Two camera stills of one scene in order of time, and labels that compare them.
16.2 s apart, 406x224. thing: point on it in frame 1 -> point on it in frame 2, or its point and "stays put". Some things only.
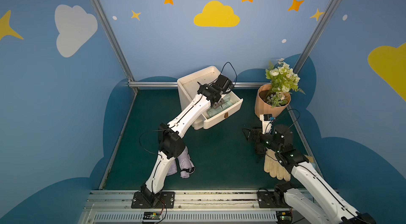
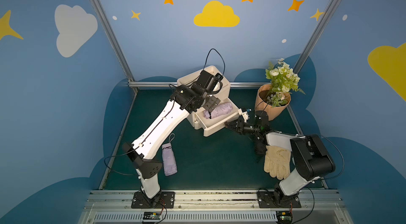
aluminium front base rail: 191,207 stays put
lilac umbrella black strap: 186,166 -> 221,109
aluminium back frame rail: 175,85 stays put
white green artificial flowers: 283,80 stays put
